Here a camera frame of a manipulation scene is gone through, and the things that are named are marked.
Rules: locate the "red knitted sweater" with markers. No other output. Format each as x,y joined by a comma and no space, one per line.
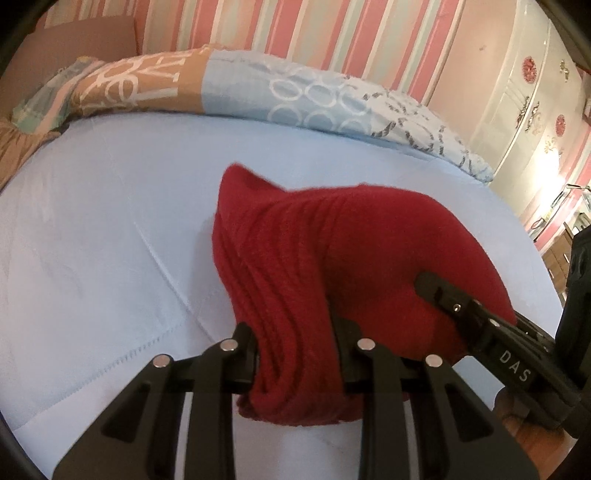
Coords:
346,240

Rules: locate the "white wardrobe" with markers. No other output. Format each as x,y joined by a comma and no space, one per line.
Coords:
508,115

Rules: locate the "plaid pillow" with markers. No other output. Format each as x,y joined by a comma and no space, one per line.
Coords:
46,101

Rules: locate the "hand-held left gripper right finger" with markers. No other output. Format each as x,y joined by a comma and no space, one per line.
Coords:
351,353

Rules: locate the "wooden cabinet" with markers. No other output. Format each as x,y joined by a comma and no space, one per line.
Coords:
556,263

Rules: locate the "brown cloth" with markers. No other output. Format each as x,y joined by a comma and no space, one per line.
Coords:
18,147

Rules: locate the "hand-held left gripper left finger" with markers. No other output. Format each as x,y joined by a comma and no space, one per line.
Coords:
240,353

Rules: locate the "pinkish brown headboard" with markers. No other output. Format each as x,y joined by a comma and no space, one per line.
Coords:
69,50

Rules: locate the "bed with light blue sheet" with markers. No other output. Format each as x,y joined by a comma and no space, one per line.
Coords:
115,207

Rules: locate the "blue and tan patterned duvet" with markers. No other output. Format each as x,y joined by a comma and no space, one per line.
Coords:
254,87

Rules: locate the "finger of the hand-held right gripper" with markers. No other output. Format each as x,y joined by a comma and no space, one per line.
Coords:
498,341

